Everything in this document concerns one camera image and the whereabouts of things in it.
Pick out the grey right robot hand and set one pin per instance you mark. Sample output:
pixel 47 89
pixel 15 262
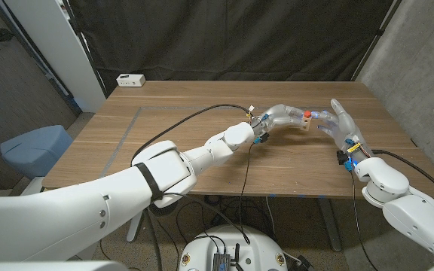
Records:
pixel 345 126

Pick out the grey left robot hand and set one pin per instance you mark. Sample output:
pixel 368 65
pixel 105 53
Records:
pixel 281 116

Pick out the small wooden block with holes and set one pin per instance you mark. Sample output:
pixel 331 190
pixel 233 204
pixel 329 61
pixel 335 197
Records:
pixel 306 124

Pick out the wooden screw with red head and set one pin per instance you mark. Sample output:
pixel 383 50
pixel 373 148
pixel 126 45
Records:
pixel 307 113

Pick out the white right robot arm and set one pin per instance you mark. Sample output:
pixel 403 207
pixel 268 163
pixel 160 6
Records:
pixel 409 199

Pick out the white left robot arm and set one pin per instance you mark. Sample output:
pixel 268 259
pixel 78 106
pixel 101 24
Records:
pixel 145 192

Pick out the black curtain backdrop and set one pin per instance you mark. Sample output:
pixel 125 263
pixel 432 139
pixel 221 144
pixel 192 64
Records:
pixel 232 37

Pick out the grey table leg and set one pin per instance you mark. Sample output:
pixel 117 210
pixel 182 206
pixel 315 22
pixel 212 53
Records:
pixel 134 227
pixel 330 226

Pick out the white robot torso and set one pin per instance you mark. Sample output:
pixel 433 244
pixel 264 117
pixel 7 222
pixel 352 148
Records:
pixel 247 244

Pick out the round black fan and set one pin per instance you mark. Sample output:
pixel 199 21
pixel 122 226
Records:
pixel 160 211

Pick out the white power strip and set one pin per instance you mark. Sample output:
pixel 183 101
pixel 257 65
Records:
pixel 130 80

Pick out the grey electronics box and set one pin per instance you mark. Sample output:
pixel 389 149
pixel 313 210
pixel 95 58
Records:
pixel 221 261

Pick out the white cabinet panel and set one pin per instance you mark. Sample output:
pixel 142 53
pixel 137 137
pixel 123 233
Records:
pixel 58 49

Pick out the blue padded stool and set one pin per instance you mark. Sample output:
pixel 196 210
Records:
pixel 32 150

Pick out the black frame pole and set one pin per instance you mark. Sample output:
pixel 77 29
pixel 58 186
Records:
pixel 375 37
pixel 85 49

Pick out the black wall rail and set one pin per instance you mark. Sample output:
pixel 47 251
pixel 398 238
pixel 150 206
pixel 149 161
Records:
pixel 32 56

